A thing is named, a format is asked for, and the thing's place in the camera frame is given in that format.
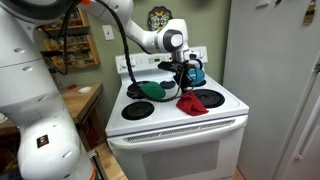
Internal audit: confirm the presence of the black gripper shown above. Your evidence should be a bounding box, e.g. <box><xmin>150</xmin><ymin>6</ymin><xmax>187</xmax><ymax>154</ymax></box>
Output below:
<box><xmin>173</xmin><ymin>59</ymin><xmax>196</xmax><ymax>95</ymax></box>

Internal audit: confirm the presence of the red towel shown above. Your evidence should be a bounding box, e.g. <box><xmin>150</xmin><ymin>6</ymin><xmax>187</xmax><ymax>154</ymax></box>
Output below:
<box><xmin>175</xmin><ymin>90</ymin><xmax>210</xmax><ymax>117</ymax></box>

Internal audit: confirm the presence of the white electric stove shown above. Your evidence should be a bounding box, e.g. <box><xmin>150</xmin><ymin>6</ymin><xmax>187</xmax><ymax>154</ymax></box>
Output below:
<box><xmin>104</xmin><ymin>45</ymin><xmax>250</xmax><ymax>180</ymax></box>

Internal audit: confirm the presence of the blue kettle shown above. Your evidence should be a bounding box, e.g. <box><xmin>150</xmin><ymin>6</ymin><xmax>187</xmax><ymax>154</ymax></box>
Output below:
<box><xmin>185</xmin><ymin>58</ymin><xmax>207</xmax><ymax>87</ymax></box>

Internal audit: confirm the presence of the black coil burner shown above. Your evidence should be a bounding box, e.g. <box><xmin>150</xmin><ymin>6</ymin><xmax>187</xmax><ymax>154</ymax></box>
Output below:
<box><xmin>121</xmin><ymin>100</ymin><xmax>156</xmax><ymax>121</ymax></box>
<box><xmin>192</xmin><ymin>88</ymin><xmax>226</xmax><ymax>109</ymax></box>
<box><xmin>191</xmin><ymin>78</ymin><xmax>208</xmax><ymax>88</ymax></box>

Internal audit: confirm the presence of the white refrigerator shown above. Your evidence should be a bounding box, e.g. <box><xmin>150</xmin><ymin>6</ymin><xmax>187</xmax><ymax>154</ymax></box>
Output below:
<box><xmin>222</xmin><ymin>0</ymin><xmax>320</xmax><ymax>180</ymax></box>

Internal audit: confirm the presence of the small white dish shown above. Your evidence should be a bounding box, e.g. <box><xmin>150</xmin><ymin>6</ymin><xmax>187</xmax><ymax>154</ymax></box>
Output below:
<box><xmin>78</xmin><ymin>86</ymin><xmax>94</xmax><ymax>95</ymax></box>

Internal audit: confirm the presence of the white paper note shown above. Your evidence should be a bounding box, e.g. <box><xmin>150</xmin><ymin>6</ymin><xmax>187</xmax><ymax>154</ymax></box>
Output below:
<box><xmin>255</xmin><ymin>0</ymin><xmax>270</xmax><ymax>8</ymax></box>

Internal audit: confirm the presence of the wooden side table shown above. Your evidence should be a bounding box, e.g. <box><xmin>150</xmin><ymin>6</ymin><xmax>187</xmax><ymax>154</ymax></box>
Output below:
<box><xmin>0</xmin><ymin>82</ymin><xmax>104</xmax><ymax>138</ymax></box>

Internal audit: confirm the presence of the wooden butcher block top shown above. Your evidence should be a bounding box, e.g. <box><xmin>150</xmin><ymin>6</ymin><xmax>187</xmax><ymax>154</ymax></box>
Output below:
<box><xmin>88</xmin><ymin>143</ymin><xmax>128</xmax><ymax>180</ymax></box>

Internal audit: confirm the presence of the yellow fridge magnet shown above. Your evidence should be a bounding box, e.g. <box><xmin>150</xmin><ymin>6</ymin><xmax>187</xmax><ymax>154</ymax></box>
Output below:
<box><xmin>303</xmin><ymin>0</ymin><xmax>317</xmax><ymax>26</ymax></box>

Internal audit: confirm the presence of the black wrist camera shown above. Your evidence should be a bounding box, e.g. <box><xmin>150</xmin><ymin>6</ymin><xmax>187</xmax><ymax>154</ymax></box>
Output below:
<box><xmin>157</xmin><ymin>60</ymin><xmax>176</xmax><ymax>72</ymax></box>

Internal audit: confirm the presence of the colourful decorative wall plate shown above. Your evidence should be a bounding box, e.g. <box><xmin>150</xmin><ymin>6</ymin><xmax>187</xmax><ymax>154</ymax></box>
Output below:
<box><xmin>147</xmin><ymin>5</ymin><xmax>174</xmax><ymax>32</ymax></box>

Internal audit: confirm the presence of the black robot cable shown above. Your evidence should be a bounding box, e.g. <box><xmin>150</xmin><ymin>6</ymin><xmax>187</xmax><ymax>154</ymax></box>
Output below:
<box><xmin>94</xmin><ymin>0</ymin><xmax>139</xmax><ymax>86</ymax></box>

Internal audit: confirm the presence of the white light switch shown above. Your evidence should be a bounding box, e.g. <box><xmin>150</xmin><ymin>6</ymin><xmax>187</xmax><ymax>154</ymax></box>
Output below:
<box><xmin>102</xmin><ymin>24</ymin><xmax>115</xmax><ymax>42</ymax></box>

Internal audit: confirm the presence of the thin black cable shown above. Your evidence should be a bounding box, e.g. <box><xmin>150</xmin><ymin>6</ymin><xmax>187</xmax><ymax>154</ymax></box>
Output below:
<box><xmin>58</xmin><ymin>6</ymin><xmax>74</xmax><ymax>76</ymax></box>

